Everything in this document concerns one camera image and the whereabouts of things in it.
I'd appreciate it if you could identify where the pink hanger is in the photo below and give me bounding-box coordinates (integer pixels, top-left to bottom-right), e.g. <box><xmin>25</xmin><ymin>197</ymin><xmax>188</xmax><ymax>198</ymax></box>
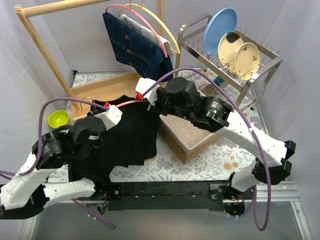
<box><xmin>105</xmin><ymin>3</ymin><xmax>168</xmax><ymax>58</ymax></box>
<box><xmin>82</xmin><ymin>96</ymin><xmax>146</xmax><ymax>112</ymax></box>

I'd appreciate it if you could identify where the black garment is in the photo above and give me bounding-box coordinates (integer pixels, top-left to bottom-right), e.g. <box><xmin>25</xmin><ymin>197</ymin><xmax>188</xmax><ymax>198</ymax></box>
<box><xmin>68</xmin><ymin>103</ymin><xmax>161</xmax><ymax>185</ymax></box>

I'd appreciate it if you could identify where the yellow hanger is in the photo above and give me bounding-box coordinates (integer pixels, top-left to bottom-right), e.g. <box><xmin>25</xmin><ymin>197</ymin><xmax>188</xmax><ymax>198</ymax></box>
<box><xmin>124</xmin><ymin>0</ymin><xmax>181</xmax><ymax>55</ymax></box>

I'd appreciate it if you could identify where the blue denim skirt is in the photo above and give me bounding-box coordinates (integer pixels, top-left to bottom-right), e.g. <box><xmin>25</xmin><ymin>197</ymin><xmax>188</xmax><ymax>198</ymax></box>
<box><xmin>102</xmin><ymin>12</ymin><xmax>173</xmax><ymax>81</ymax></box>

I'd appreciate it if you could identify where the white skirt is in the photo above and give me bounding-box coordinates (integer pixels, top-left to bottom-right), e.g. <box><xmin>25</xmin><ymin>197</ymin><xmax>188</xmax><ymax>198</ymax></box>
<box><xmin>119</xmin><ymin>14</ymin><xmax>174</xmax><ymax>61</ymax></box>

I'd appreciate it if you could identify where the pink hanger front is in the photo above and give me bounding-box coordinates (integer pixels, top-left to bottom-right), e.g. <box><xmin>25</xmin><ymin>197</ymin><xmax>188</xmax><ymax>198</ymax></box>
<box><xmin>105</xmin><ymin>3</ymin><xmax>168</xmax><ymax>58</ymax></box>

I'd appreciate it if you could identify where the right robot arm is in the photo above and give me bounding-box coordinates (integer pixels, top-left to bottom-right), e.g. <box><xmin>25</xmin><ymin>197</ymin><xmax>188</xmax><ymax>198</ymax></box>
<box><xmin>135</xmin><ymin>77</ymin><xmax>296</xmax><ymax>199</ymax></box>

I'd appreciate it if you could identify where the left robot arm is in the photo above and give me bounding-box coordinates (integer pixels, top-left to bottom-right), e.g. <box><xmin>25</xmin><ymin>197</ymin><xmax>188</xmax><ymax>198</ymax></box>
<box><xmin>0</xmin><ymin>116</ymin><xmax>107</xmax><ymax>220</ymax></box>

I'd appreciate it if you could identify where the wicker laundry basket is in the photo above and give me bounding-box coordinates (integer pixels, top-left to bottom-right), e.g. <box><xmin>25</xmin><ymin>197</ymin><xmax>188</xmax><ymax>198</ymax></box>
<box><xmin>159</xmin><ymin>115</ymin><xmax>220</xmax><ymax>164</ymax></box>

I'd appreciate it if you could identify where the green bowl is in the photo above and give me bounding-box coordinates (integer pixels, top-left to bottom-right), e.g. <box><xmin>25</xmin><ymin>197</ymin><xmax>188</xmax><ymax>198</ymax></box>
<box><xmin>48</xmin><ymin>110</ymin><xmax>70</xmax><ymax>129</ymax></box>

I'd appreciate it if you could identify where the wooden clothes rack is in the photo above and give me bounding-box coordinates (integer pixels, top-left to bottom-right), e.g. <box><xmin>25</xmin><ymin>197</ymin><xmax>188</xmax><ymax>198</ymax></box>
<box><xmin>13</xmin><ymin>0</ymin><xmax>168</xmax><ymax>121</ymax></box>

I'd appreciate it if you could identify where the teal cup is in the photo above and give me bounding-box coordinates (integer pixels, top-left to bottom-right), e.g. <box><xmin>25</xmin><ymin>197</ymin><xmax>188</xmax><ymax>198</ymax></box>
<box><xmin>214</xmin><ymin>76</ymin><xmax>224</xmax><ymax>86</ymax></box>

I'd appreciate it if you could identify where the metal dish rack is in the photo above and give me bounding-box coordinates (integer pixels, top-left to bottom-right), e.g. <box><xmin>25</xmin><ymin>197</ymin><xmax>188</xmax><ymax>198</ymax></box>
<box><xmin>177</xmin><ymin>8</ymin><xmax>282</xmax><ymax>110</ymax></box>

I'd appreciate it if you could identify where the floral tablecloth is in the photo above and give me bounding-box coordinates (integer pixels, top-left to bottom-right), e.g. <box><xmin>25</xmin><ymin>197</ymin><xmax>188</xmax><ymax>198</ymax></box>
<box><xmin>48</xmin><ymin>70</ymin><xmax>268</xmax><ymax>183</ymax></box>

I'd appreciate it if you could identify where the cream plate black spot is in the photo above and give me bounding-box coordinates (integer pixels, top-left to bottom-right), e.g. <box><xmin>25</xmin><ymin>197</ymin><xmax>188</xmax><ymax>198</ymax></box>
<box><xmin>218</xmin><ymin>32</ymin><xmax>243</xmax><ymax>69</ymax></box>

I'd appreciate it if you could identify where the cream plate flower print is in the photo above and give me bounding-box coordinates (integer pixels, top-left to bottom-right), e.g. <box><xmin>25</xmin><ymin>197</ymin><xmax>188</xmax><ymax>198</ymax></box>
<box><xmin>234</xmin><ymin>42</ymin><xmax>261</xmax><ymax>81</ymax></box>

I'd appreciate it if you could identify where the blue plate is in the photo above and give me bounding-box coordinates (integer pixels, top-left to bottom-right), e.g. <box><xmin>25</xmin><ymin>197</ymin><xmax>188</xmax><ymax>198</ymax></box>
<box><xmin>203</xmin><ymin>7</ymin><xmax>238</xmax><ymax>56</ymax></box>

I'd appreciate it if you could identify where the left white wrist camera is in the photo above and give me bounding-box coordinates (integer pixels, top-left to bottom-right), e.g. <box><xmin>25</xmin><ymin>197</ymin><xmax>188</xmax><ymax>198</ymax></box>
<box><xmin>95</xmin><ymin>102</ymin><xmax>123</xmax><ymax>130</ymax></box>

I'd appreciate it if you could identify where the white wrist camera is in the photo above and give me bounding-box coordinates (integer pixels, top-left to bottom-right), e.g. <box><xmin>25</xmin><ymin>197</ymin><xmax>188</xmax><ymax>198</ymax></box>
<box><xmin>95</xmin><ymin>102</ymin><xmax>123</xmax><ymax>130</ymax></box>
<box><xmin>135</xmin><ymin>77</ymin><xmax>160</xmax><ymax>106</ymax></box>

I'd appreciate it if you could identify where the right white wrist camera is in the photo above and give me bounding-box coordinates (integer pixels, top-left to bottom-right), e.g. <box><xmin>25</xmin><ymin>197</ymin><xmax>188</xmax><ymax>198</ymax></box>
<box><xmin>135</xmin><ymin>77</ymin><xmax>160</xmax><ymax>106</ymax></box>

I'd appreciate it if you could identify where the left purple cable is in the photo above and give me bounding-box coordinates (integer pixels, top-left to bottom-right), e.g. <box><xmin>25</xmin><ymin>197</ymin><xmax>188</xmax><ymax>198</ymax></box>
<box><xmin>0</xmin><ymin>97</ymin><xmax>116</xmax><ymax>230</ymax></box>

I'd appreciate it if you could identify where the purple cable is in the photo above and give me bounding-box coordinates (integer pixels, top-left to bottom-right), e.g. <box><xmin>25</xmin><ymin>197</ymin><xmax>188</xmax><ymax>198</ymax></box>
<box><xmin>143</xmin><ymin>67</ymin><xmax>272</xmax><ymax>231</ymax></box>
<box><xmin>0</xmin><ymin>97</ymin><xmax>116</xmax><ymax>230</ymax></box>

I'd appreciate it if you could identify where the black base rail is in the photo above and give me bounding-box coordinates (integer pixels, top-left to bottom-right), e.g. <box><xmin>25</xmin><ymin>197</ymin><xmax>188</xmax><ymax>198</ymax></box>
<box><xmin>99</xmin><ymin>179</ymin><xmax>258</xmax><ymax>212</ymax></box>

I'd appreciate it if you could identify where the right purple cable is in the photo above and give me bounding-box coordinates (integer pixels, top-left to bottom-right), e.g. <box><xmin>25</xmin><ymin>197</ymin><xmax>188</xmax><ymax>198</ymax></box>
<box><xmin>143</xmin><ymin>67</ymin><xmax>272</xmax><ymax>231</ymax></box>

